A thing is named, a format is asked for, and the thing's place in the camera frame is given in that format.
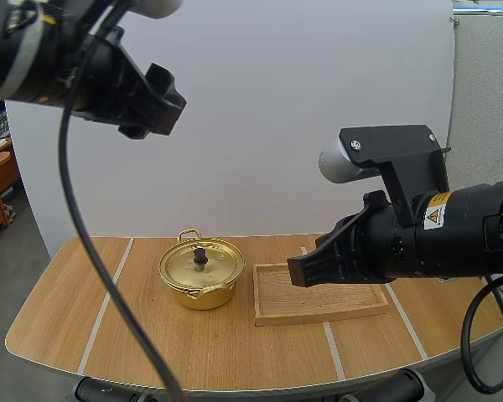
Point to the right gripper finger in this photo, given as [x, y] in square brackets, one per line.
[314, 242]
[331, 264]

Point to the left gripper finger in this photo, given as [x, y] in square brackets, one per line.
[172, 109]
[134, 132]

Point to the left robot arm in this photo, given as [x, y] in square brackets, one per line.
[21, 50]

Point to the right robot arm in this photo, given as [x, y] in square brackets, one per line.
[478, 226]

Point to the shallow wooden tray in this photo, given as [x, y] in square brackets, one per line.
[318, 301]

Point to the gold lid with black knob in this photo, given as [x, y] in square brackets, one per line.
[220, 261]

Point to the orange wooden desk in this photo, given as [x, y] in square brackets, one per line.
[0, 167]

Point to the grey partition panel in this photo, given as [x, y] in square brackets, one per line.
[486, 84]

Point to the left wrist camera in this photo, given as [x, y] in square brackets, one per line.
[159, 6]

